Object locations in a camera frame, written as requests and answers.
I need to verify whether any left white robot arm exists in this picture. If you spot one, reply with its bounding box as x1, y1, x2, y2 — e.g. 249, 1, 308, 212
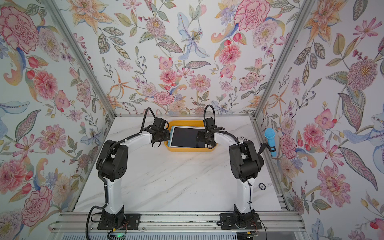
96, 117, 170, 227

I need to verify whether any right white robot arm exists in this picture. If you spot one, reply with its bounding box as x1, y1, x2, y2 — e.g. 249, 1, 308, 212
197, 117, 264, 228

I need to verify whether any yellow storage box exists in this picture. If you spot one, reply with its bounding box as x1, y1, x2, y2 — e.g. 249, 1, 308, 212
165, 120, 213, 152

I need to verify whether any blue microphone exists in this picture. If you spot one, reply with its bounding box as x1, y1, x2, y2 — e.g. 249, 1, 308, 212
265, 128, 277, 158

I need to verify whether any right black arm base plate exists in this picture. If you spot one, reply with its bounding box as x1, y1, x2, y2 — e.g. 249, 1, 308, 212
216, 213, 263, 230

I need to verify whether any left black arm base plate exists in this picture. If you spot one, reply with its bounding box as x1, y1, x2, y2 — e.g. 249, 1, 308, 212
97, 214, 141, 231

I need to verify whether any left black corrugated cable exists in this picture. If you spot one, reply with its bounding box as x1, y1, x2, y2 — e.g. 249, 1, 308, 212
85, 204, 108, 240

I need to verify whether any aluminium front rail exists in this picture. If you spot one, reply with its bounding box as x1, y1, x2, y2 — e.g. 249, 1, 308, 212
48, 211, 306, 233

